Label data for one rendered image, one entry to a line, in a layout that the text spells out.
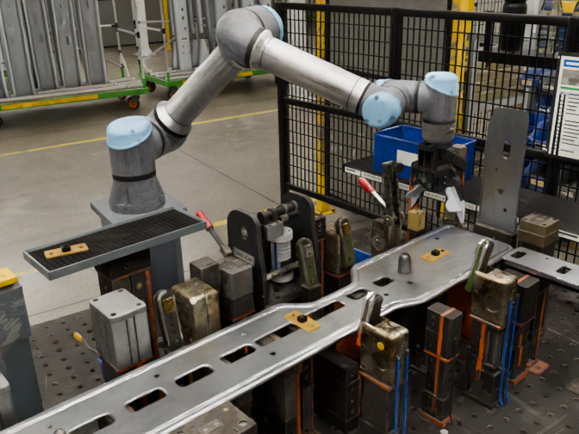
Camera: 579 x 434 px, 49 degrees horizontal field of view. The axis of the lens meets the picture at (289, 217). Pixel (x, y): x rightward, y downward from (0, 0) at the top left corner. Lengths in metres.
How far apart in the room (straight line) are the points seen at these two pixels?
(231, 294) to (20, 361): 0.45
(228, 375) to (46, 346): 0.87
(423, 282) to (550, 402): 0.44
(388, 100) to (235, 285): 0.52
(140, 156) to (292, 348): 0.69
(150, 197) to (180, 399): 0.69
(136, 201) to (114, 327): 0.55
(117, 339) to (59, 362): 0.66
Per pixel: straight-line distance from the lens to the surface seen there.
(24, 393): 1.45
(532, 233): 1.79
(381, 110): 1.37
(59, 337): 2.01
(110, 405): 1.20
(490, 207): 1.87
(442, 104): 1.49
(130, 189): 1.71
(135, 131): 1.68
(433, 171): 1.51
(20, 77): 8.07
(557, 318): 2.09
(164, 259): 1.77
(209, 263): 1.41
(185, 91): 1.72
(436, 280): 1.55
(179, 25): 8.98
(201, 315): 1.34
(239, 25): 1.49
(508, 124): 1.78
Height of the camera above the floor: 1.72
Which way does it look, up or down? 22 degrees down
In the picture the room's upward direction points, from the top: 1 degrees counter-clockwise
